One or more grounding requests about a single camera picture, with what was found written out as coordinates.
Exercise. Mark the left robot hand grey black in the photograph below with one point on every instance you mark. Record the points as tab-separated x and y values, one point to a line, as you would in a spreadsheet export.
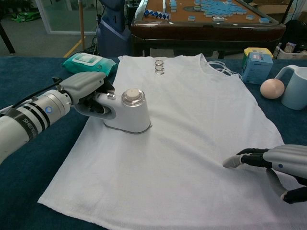
82	83

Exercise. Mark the right robot hand grey black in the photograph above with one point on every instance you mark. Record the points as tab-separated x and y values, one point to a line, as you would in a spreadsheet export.
287	157

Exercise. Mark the white handheld steamer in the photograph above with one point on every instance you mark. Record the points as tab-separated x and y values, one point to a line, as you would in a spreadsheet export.
132	115

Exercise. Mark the white sleeveless top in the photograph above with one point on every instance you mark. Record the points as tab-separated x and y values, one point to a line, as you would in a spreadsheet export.
168	167

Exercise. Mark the blue robot base shell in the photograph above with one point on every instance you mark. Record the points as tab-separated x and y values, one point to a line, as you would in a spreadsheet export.
112	33

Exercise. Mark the green wet wipes pack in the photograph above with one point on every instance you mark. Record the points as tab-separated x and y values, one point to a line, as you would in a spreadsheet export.
88	62

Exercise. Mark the wooden pole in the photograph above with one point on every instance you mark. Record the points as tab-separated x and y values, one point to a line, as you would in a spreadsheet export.
82	24

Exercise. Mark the light blue mug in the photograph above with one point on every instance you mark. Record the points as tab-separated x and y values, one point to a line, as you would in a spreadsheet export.
296	91

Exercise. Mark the peach coloured ball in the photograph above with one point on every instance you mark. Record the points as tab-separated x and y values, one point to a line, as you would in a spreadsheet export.
272	88

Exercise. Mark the green bag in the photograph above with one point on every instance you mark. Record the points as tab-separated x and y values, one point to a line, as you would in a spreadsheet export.
25	18

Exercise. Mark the light blue tissue box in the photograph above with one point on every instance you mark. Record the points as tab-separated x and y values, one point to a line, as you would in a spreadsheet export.
257	70

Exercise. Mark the blue white snake cube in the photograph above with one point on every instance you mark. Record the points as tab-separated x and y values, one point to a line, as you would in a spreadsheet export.
154	13

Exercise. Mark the white storage box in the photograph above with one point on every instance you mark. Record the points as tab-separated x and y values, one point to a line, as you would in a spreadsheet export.
291	52

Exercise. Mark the container with yellow lid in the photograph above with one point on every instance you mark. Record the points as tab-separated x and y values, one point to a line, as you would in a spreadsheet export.
257	50

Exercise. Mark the brown wooden mahjong table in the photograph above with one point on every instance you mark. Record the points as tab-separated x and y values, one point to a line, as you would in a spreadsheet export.
206	33

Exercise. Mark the blue mahjong tile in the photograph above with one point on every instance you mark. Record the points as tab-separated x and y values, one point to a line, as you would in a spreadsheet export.
250	17
263	20

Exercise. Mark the white faced mahjong tile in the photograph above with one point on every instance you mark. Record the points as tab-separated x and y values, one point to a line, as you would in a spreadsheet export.
219	19

